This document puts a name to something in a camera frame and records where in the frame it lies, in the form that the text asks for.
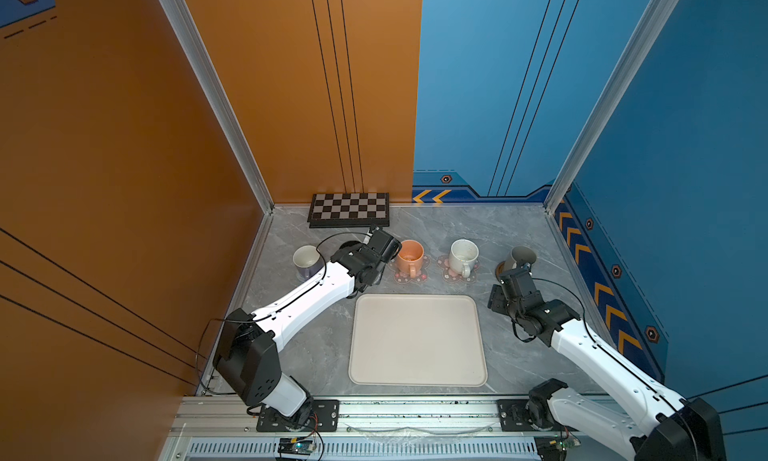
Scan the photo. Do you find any grey mug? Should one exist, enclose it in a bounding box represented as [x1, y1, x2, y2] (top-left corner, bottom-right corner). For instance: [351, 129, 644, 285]
[504, 246, 537, 271]

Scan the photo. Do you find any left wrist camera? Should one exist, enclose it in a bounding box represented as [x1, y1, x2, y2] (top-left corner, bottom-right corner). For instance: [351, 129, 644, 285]
[360, 227, 402, 265]

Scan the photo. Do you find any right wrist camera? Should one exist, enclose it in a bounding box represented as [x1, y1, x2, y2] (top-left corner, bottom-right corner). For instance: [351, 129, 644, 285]
[499, 264, 543, 308]

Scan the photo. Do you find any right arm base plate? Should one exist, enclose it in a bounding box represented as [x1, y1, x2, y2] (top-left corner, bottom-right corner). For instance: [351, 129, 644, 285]
[496, 398, 571, 432]

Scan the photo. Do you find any beige serving tray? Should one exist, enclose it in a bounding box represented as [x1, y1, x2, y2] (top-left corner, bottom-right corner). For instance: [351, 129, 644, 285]
[348, 294, 488, 388]

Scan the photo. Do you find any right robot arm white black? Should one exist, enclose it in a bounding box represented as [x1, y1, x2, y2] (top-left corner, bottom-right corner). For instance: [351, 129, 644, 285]
[498, 293, 727, 460]

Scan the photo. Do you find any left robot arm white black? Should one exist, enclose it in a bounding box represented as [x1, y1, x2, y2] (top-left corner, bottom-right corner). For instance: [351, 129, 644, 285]
[212, 244, 392, 427]

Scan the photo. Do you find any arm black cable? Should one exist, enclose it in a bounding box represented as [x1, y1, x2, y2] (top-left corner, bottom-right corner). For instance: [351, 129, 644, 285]
[533, 277, 700, 461]
[195, 231, 367, 396]

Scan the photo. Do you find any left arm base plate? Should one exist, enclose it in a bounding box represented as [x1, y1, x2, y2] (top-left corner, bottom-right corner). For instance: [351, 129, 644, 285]
[256, 398, 340, 433]

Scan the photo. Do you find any green circuit board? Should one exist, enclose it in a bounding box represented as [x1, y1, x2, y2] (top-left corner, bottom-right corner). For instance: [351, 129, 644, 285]
[276, 438, 320, 461]

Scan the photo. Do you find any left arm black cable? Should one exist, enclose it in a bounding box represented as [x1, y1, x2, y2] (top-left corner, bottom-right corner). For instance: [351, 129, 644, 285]
[195, 231, 367, 396]

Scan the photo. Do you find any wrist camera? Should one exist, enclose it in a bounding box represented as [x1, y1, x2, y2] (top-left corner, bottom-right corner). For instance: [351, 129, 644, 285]
[360, 227, 402, 265]
[499, 264, 543, 308]

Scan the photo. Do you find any right small circuit board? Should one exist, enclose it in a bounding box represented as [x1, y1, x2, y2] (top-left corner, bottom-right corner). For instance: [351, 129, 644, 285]
[534, 437, 582, 461]

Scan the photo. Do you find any pink flower coaster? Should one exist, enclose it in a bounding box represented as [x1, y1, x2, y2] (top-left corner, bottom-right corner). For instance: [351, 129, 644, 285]
[389, 255, 431, 284]
[438, 255, 480, 284]

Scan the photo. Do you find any aluminium rail frame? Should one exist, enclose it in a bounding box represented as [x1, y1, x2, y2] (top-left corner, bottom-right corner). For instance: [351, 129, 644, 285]
[155, 394, 688, 461]

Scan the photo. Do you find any brown white chessboard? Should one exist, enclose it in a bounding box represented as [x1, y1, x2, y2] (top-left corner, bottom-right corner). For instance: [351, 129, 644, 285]
[307, 192, 390, 228]

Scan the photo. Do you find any orange pink mug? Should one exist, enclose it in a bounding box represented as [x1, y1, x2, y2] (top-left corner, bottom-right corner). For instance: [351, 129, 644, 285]
[396, 240, 425, 260]

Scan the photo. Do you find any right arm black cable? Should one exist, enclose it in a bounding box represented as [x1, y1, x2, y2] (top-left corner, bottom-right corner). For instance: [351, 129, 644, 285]
[533, 277, 700, 461]

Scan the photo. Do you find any purple mug white inside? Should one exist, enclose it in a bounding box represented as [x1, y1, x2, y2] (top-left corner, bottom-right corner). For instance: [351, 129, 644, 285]
[292, 245, 325, 281]

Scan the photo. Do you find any brown wooden round coaster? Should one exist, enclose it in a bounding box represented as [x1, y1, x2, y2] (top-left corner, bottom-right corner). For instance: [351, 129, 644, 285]
[495, 261, 505, 280]

